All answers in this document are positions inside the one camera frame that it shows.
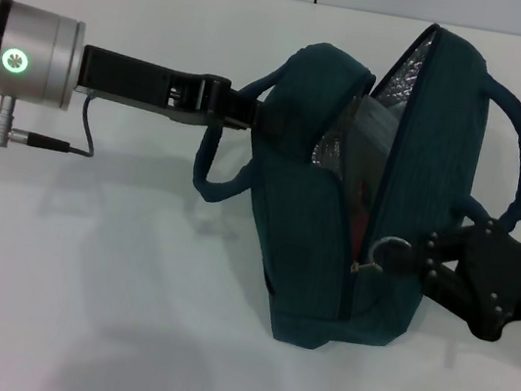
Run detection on left arm cable with plug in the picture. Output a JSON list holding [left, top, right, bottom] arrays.
[[0, 82, 103, 163]]

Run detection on dark teal insulated bag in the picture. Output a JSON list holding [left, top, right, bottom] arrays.
[[168, 0, 521, 382]]

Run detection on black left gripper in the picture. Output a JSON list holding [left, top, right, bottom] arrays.
[[71, 42, 301, 142]]

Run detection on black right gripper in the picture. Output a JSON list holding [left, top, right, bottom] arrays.
[[367, 200, 521, 347]]

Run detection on metal zipper pull ring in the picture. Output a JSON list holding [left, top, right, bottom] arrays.
[[351, 230, 413, 283]]

